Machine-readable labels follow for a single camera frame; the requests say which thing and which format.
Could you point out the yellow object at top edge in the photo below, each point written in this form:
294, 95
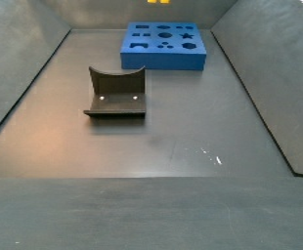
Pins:
159, 1

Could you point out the blue shape-sorter block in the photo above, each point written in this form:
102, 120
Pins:
163, 45

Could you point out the black curved holder bracket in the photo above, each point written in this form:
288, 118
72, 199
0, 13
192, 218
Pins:
119, 93

